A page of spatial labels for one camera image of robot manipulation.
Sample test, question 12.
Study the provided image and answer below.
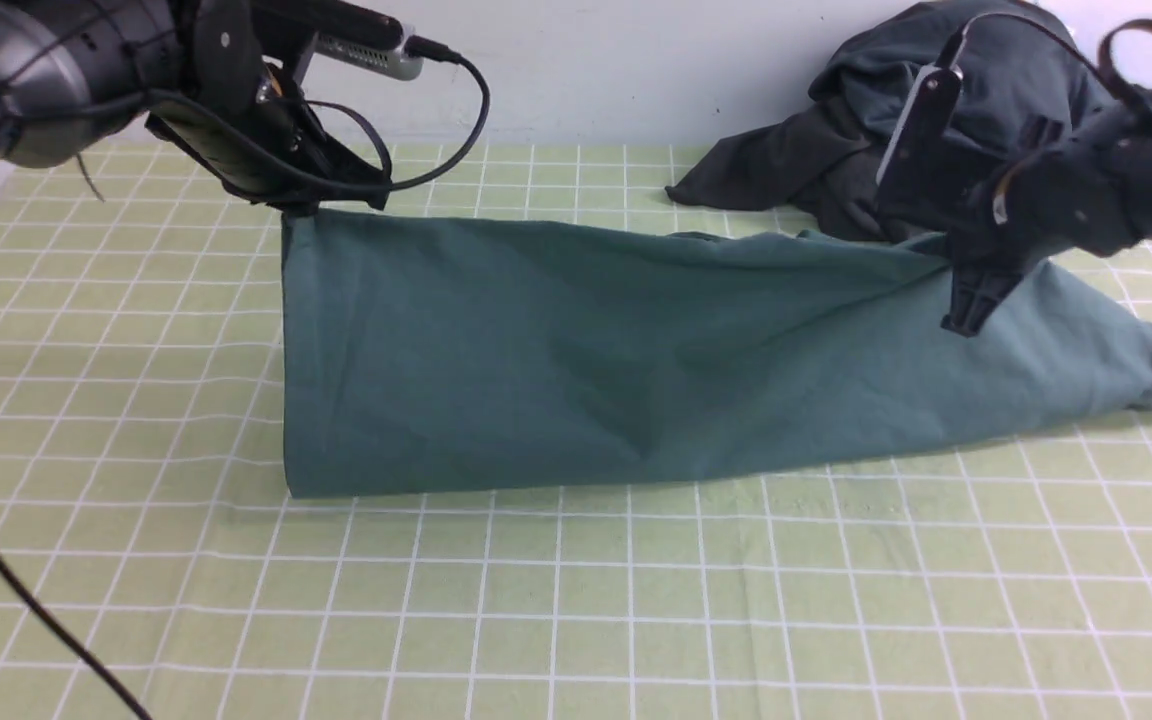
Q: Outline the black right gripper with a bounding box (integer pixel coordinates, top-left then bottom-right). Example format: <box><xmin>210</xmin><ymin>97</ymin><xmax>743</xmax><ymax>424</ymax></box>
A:
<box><xmin>876</xmin><ymin>114</ymin><xmax>1068</xmax><ymax>338</ymax></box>

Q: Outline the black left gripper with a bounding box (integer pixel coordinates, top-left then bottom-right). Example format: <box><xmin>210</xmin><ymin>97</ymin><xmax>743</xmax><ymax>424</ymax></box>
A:
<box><xmin>145</xmin><ymin>1</ymin><xmax>396</xmax><ymax>213</ymax></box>

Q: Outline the dark grey crumpled garment pile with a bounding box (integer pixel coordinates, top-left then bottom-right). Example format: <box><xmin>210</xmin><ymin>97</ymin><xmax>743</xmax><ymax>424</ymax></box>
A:
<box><xmin>666</xmin><ymin>1</ymin><xmax>1112</xmax><ymax>243</ymax></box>

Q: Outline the green long-sleeved shirt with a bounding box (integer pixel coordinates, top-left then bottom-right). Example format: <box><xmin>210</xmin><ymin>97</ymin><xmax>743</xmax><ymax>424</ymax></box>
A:
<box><xmin>282</xmin><ymin>209</ymin><xmax>1152</xmax><ymax>498</ymax></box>

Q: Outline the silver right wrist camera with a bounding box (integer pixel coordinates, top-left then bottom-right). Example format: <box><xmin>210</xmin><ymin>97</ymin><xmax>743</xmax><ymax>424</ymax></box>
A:
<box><xmin>876</xmin><ymin>65</ymin><xmax>963</xmax><ymax>197</ymax></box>

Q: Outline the green white checkered tablecloth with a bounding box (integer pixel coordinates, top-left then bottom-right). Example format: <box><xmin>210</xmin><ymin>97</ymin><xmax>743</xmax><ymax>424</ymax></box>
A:
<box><xmin>0</xmin><ymin>143</ymin><xmax>1152</xmax><ymax>719</ymax></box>

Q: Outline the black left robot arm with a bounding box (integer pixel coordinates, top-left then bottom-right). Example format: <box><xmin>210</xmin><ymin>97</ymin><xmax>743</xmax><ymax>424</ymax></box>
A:
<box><xmin>0</xmin><ymin>1</ymin><xmax>422</xmax><ymax>214</ymax></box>

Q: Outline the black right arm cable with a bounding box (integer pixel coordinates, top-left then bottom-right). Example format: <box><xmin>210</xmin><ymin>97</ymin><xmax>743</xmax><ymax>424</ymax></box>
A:
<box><xmin>935</xmin><ymin>10</ymin><xmax>1152</xmax><ymax>111</ymax></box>

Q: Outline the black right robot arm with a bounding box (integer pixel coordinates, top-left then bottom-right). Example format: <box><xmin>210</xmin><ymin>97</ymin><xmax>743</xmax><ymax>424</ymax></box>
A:
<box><xmin>876</xmin><ymin>99</ymin><xmax>1152</xmax><ymax>338</ymax></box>

